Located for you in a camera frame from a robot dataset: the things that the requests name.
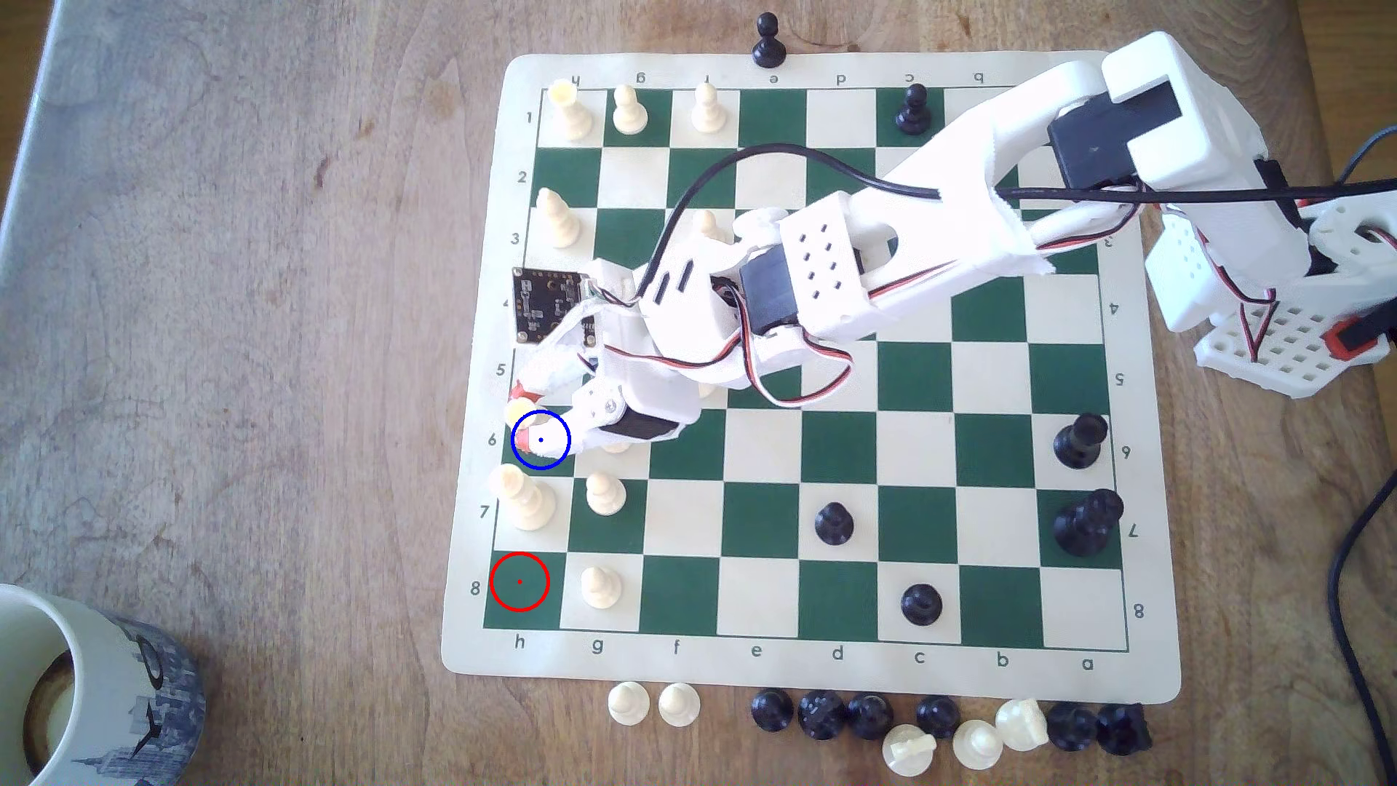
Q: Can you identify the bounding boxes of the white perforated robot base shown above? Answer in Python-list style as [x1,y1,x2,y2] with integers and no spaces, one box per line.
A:
[1193,300,1397,400]

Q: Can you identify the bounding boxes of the red white black servo wire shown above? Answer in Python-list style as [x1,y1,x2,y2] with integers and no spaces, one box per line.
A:
[594,278,858,410]

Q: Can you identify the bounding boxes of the black chess piece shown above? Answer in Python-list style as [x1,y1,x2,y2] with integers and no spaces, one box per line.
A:
[797,690,848,742]

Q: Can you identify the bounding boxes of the black camera cable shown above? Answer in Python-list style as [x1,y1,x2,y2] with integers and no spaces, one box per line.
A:
[638,145,1397,301]

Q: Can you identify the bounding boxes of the black camera circuit board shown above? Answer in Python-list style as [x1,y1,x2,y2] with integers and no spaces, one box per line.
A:
[512,266,592,346]

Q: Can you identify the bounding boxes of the grey cable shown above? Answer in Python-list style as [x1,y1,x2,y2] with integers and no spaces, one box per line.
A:
[1337,129,1397,185]

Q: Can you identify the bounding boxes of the green and cream chess mat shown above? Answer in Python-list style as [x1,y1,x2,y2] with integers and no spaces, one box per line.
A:
[439,50,1183,705]

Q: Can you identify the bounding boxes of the white bishop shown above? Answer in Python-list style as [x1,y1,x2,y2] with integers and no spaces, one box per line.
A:
[535,186,583,248]

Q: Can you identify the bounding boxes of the tall white rook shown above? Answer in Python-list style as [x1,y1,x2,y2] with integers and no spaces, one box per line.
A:
[546,79,596,143]

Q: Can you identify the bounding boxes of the black knight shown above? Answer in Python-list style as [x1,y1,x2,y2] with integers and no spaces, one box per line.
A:
[1096,703,1154,758]

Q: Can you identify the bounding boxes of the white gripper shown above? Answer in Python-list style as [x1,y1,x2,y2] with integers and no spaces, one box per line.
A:
[509,242,757,460]

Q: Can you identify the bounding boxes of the orange and black connector plug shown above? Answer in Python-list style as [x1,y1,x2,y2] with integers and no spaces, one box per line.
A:
[1325,314,1393,360]

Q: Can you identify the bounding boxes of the white chess piece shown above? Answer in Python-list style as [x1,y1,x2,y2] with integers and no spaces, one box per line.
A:
[882,723,938,779]

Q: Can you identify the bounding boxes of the white mug with skyline print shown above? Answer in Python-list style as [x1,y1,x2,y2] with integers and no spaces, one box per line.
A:
[0,584,207,786]

